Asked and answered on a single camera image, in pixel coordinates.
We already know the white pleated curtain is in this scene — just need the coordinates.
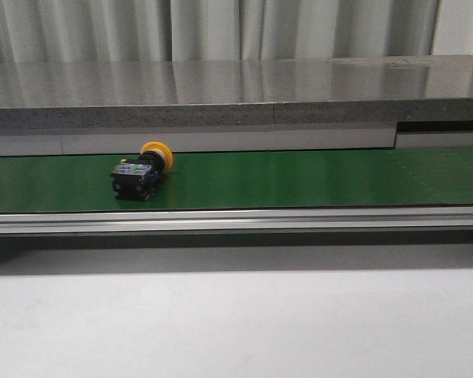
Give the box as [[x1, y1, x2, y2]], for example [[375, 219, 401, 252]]
[[0, 1, 473, 62]]

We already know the grey stone countertop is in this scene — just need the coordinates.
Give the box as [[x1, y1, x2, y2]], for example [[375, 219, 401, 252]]
[[0, 55, 473, 156]]

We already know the aluminium conveyor frame rail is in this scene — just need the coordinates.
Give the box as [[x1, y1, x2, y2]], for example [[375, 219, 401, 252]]
[[0, 206, 473, 236]]

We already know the yellow push button switch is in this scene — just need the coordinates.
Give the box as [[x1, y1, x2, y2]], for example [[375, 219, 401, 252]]
[[110, 141, 173, 202]]

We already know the green conveyor belt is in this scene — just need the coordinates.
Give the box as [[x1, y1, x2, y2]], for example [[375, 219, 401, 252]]
[[0, 148, 473, 213]]

